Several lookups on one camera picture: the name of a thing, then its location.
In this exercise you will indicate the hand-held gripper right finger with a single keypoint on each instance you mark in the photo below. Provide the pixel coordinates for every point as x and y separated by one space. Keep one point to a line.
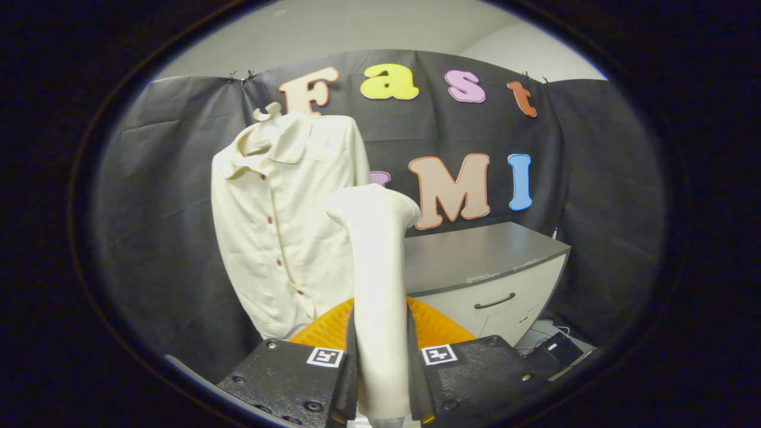
475 374

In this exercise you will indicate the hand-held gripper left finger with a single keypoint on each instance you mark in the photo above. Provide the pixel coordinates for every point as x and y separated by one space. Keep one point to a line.
291 380

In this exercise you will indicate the white garment steamer head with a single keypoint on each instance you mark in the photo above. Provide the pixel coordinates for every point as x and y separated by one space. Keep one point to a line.
380 285

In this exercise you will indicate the cream button-up shirt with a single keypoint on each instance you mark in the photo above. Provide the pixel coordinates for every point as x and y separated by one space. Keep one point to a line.
255 238

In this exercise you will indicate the white plastic clothes hanger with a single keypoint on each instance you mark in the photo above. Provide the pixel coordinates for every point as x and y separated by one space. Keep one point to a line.
270 110

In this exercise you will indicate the black box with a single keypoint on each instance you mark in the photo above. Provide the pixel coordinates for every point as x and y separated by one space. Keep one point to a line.
559 351

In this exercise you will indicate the white cabinet with grey top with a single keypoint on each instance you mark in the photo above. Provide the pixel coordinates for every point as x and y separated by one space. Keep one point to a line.
475 255

